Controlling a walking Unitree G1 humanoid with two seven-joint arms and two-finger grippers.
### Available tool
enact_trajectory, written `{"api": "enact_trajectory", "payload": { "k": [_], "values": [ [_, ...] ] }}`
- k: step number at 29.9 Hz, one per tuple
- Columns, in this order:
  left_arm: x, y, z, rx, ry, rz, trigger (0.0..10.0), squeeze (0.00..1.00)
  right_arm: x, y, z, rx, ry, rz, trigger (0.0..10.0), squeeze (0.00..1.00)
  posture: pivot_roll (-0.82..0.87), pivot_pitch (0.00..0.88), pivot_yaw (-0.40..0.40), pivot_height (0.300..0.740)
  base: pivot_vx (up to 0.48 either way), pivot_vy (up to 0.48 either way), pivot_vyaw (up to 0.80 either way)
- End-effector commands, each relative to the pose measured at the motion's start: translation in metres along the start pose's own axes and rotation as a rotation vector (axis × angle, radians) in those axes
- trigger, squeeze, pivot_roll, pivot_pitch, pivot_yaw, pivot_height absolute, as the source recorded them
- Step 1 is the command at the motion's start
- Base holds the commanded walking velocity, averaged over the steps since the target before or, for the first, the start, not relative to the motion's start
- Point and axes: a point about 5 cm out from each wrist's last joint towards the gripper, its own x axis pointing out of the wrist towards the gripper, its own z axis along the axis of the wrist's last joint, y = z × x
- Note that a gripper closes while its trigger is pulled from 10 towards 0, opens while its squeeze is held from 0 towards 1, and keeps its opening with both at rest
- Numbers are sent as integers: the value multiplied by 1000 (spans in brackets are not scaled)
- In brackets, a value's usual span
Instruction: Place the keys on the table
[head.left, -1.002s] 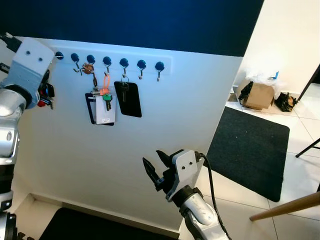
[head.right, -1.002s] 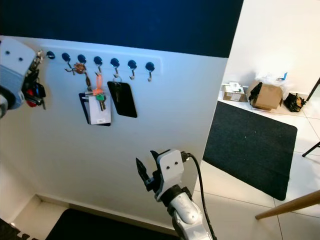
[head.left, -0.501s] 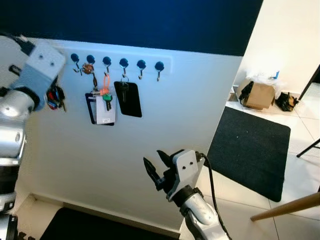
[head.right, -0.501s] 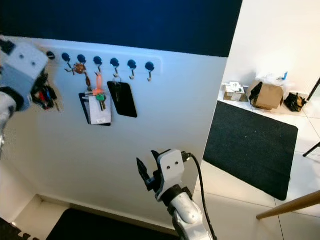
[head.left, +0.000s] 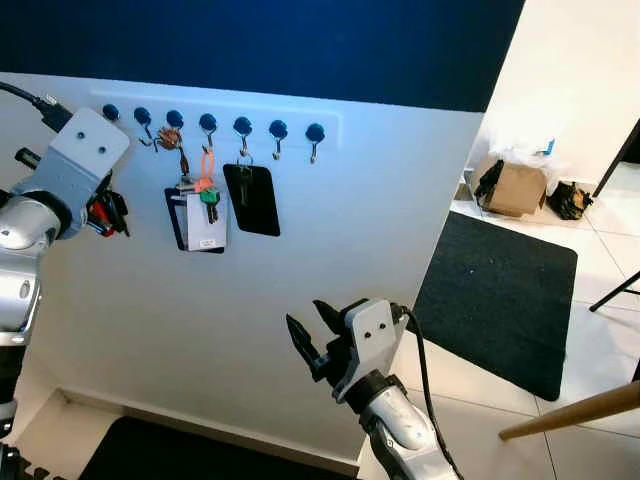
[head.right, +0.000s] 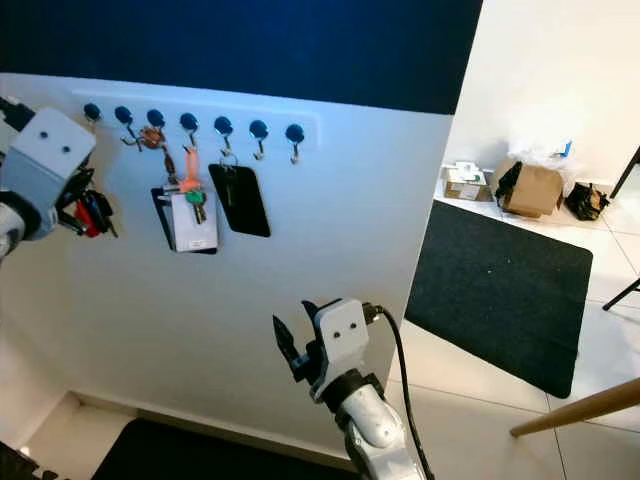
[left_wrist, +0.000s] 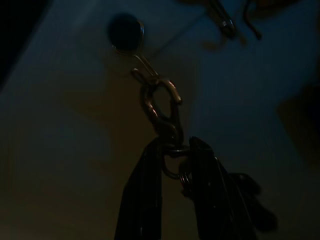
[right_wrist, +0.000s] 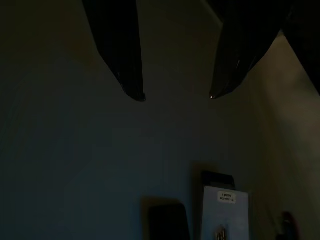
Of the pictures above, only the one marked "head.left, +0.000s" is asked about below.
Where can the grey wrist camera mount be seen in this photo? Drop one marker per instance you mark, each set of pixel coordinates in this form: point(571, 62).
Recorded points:
point(368, 330)
point(85, 150)

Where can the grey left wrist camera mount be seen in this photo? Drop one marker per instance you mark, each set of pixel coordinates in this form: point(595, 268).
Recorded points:
point(85, 150)

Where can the small blue item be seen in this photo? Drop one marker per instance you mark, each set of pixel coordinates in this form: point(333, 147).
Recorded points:
point(548, 149)

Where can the black tripod stand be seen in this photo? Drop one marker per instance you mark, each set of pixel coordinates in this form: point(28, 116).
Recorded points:
point(615, 292)

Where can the white hook rail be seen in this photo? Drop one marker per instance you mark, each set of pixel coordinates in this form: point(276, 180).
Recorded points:
point(260, 120)

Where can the brown cardboard box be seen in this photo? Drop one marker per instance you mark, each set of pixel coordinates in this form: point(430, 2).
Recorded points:
point(522, 190)

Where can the clear plastic bag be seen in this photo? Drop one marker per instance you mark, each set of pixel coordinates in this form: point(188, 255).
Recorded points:
point(515, 150)

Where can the black floor mat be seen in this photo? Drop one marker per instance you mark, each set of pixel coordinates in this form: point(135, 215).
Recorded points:
point(495, 300)

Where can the small black bag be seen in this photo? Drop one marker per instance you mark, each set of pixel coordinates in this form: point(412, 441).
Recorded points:
point(570, 202)

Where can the wooden pole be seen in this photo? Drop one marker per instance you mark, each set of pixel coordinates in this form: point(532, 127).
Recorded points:
point(570, 412)

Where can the dark rug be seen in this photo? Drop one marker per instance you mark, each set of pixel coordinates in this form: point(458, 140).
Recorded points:
point(200, 455)

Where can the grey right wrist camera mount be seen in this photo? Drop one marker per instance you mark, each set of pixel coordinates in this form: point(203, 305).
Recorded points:
point(368, 330)

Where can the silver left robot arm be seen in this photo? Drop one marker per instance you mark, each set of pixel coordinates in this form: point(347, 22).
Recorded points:
point(25, 225)

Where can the red fob key bunch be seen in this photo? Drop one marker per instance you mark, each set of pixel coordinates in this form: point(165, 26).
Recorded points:
point(98, 215)

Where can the brown keyring charm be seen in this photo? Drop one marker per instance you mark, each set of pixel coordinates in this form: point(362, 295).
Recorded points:
point(170, 138)

